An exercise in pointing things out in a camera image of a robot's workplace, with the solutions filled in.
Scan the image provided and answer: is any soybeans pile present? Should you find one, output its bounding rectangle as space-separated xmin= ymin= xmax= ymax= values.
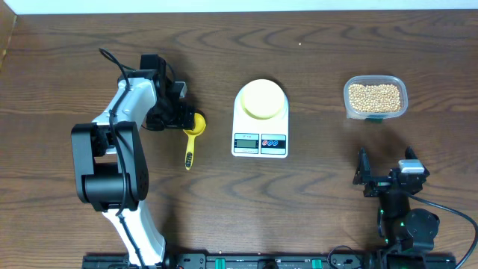
xmin=348 ymin=84 xmax=403 ymax=113

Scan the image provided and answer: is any clear plastic container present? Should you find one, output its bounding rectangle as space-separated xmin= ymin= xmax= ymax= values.
xmin=344 ymin=75 xmax=409 ymax=120

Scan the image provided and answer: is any white digital kitchen scale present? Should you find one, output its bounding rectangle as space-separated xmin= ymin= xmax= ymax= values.
xmin=231 ymin=85 xmax=289 ymax=158

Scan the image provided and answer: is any green tape strip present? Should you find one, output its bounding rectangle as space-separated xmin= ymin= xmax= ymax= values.
xmin=365 ymin=118 xmax=383 ymax=124

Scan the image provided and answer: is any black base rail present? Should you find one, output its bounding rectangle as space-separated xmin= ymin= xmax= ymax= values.
xmin=81 ymin=253 xmax=457 ymax=269

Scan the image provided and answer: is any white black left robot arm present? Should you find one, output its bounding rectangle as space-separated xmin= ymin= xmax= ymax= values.
xmin=71 ymin=49 xmax=196 ymax=268

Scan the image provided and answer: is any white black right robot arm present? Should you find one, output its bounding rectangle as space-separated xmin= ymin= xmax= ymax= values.
xmin=353 ymin=147 xmax=440 ymax=268

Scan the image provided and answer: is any yellow plastic bowl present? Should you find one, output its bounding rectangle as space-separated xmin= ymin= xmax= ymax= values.
xmin=240 ymin=79 xmax=285 ymax=120

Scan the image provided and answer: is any yellow measuring scoop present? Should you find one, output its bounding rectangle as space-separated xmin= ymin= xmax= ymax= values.
xmin=184 ymin=113 xmax=207 ymax=170

